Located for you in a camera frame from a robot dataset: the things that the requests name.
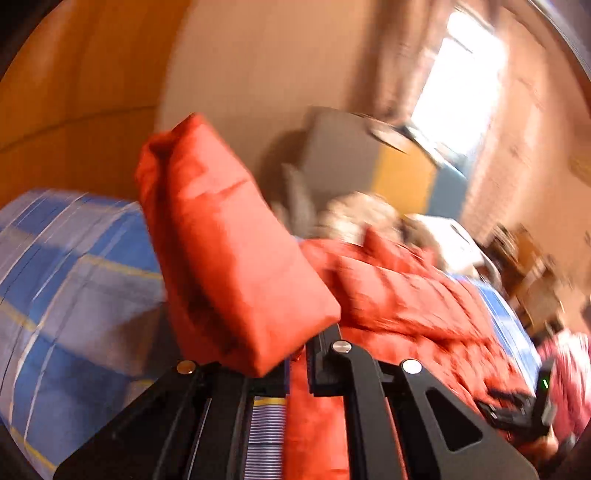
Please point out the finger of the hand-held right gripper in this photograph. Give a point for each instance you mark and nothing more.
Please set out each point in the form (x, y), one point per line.
(505, 413)

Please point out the red puffer jacket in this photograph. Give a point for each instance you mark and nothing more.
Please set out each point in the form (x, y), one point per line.
(221, 240)

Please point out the wooden sewing table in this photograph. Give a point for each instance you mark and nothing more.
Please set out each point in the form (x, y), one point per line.
(531, 272)

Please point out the orange wooden wardrobe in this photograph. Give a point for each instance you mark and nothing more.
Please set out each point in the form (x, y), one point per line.
(69, 92)

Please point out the maroon ruffled bedding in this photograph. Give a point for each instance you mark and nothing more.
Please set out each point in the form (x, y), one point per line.
(570, 383)

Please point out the white cloth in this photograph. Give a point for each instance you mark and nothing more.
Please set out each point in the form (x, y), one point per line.
(448, 244)

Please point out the grey and yellow headboard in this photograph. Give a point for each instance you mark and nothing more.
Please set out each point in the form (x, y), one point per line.
(341, 157)

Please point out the blue plaid bed sheet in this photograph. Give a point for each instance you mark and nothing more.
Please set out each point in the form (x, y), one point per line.
(69, 277)

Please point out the bright window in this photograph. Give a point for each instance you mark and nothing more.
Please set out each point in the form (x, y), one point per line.
(457, 83)

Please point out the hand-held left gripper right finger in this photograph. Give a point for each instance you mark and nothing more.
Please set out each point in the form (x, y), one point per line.
(318, 364)

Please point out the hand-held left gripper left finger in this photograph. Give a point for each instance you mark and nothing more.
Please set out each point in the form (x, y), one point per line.
(270, 385)

